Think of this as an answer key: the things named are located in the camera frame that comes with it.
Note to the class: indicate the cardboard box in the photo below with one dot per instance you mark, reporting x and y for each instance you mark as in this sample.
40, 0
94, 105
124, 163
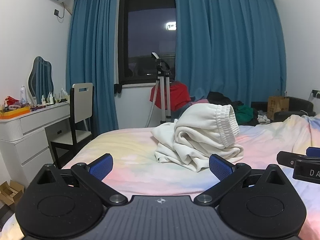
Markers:
11, 195

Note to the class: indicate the pile of dark clothes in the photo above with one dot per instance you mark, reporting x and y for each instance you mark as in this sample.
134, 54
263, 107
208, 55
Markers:
221, 97

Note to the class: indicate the blue curtain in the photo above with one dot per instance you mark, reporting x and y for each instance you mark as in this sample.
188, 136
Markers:
90, 62
225, 45

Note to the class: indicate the brown paper bag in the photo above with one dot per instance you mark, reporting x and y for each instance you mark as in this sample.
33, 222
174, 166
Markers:
278, 106

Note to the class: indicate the red cloth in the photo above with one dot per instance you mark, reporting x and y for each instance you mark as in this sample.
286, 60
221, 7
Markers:
178, 95

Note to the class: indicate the pastel rainbow bed sheet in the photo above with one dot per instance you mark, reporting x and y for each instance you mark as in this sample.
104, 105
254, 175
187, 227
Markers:
135, 145

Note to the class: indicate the white pants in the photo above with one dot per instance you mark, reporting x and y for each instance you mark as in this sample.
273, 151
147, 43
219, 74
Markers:
200, 135

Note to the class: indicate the small cosmetic bottle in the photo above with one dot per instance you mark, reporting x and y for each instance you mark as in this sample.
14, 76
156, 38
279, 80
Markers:
43, 101
51, 99

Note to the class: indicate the black and white chair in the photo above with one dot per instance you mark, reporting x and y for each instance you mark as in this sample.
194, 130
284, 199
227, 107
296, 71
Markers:
81, 102

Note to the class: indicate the orange tray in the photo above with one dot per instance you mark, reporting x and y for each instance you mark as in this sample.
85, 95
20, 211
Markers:
13, 113

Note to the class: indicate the pink cloth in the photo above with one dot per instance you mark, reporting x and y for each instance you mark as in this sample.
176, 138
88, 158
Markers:
198, 102

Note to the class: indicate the white dressing table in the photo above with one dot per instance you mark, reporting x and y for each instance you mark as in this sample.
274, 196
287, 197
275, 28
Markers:
27, 140

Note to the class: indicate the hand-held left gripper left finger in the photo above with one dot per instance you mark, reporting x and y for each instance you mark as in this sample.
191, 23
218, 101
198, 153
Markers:
101, 166

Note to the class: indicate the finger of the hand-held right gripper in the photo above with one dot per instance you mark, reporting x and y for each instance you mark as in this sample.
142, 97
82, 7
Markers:
287, 158
313, 151

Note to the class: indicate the dark armchair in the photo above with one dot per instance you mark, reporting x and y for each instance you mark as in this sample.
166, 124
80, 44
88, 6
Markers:
298, 106

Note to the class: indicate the green cloth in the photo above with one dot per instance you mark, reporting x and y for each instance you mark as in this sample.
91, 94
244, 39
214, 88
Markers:
245, 113

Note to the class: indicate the white patterned cloth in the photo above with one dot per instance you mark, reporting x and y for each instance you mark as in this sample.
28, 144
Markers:
263, 119

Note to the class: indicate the dark framed window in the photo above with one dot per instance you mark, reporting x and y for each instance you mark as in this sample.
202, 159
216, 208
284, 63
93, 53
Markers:
147, 42

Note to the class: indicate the red pouch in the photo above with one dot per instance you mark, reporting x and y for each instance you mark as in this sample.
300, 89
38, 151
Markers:
12, 100

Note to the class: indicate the wall power socket with plugs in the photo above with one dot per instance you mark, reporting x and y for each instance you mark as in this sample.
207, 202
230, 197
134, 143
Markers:
316, 94

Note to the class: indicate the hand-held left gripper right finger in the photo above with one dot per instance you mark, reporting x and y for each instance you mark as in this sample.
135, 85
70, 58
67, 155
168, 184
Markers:
221, 167

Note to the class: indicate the black wall socket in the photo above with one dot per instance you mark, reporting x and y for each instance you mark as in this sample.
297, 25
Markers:
56, 11

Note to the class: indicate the wavy table mirror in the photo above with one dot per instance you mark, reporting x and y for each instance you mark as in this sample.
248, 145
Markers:
41, 80

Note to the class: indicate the dark cloth on window sill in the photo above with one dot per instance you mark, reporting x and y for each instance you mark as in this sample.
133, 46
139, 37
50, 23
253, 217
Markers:
118, 88

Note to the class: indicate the white spray bottle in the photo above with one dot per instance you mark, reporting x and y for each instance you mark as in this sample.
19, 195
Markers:
23, 95

